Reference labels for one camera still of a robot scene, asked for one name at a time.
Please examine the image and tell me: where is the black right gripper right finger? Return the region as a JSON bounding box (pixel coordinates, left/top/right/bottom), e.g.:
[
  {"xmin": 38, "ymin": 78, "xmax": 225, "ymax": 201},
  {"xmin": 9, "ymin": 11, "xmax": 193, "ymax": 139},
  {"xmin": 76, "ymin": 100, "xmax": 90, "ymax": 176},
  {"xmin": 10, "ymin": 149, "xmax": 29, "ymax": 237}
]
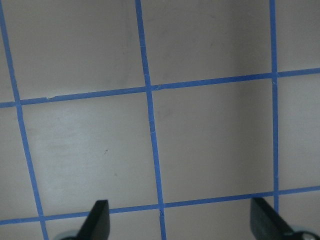
[{"xmin": 249, "ymin": 197, "xmax": 295, "ymax": 240}]

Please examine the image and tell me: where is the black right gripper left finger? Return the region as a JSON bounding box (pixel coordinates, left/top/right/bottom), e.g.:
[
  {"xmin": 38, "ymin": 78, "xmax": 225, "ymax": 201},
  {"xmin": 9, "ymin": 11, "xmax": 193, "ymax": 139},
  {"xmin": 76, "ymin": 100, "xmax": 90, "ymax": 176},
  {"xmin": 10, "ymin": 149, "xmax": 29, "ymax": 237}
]
[{"xmin": 74, "ymin": 200, "xmax": 111, "ymax": 240}]

